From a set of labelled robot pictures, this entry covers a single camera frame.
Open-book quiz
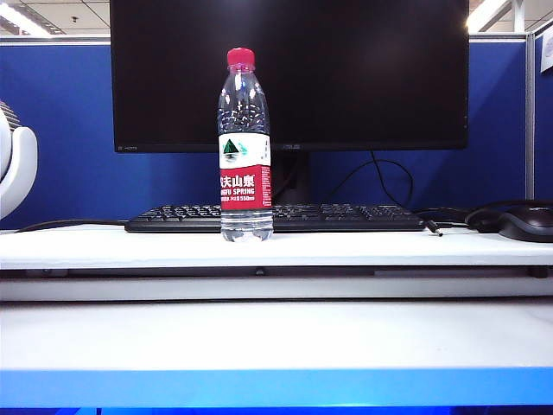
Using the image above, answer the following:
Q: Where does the clear plastic water bottle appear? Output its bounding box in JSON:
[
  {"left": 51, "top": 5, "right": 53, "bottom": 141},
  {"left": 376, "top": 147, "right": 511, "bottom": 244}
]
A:
[{"left": 218, "top": 62, "right": 274, "bottom": 243}]

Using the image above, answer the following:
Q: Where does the red plastic bottle cap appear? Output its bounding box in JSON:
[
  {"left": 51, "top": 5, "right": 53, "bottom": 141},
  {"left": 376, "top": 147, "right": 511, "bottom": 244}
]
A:
[{"left": 226, "top": 47, "right": 256, "bottom": 67}]

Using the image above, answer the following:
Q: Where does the black computer keyboard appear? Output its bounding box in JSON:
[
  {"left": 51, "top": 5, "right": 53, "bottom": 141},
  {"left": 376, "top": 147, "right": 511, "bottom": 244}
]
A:
[{"left": 124, "top": 203, "right": 427, "bottom": 234}]

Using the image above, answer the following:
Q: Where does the black computer monitor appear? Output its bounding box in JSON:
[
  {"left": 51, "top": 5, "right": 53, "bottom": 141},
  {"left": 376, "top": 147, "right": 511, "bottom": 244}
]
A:
[{"left": 109, "top": 0, "right": 471, "bottom": 208}]

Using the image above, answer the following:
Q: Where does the black computer mouse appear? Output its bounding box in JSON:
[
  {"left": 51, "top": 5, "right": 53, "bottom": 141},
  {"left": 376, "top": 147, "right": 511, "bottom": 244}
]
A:
[{"left": 496, "top": 205, "right": 553, "bottom": 243}]

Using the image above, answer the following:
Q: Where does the white desk fan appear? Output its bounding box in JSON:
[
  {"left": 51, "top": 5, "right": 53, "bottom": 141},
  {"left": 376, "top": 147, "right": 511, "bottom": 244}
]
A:
[{"left": 0, "top": 99, "right": 39, "bottom": 220}]

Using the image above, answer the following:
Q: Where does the blue cubicle side partition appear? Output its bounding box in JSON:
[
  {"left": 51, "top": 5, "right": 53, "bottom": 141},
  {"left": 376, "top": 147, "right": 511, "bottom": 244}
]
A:
[{"left": 534, "top": 32, "right": 553, "bottom": 201}]

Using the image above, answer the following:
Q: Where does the ceiling light panel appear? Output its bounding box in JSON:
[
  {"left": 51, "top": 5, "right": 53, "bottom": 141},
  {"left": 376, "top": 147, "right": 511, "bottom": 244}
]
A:
[
  {"left": 466, "top": 0, "right": 513, "bottom": 31},
  {"left": 0, "top": 3, "right": 49, "bottom": 36}
]

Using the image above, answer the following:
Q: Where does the white paper sheet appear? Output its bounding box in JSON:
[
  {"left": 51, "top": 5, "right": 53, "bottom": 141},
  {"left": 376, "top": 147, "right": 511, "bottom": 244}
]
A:
[{"left": 539, "top": 33, "right": 553, "bottom": 73}]

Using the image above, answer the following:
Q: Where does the black monitor cable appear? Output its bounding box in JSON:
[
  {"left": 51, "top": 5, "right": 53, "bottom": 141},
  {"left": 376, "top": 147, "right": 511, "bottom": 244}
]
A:
[{"left": 330, "top": 150, "right": 415, "bottom": 208}]

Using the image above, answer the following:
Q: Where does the black barrel plug cable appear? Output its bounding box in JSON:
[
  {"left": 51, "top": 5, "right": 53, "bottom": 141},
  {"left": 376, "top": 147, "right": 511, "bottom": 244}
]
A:
[{"left": 425, "top": 218, "right": 450, "bottom": 238}]

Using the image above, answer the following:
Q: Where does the black keyboard cable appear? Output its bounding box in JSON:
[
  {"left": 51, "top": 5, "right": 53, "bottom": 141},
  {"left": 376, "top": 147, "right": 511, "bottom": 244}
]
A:
[{"left": 15, "top": 218, "right": 129, "bottom": 233}]

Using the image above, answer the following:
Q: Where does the blue cubicle partition, grey frame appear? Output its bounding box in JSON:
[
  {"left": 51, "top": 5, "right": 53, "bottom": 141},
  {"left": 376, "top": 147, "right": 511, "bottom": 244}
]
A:
[{"left": 0, "top": 32, "right": 537, "bottom": 230}]

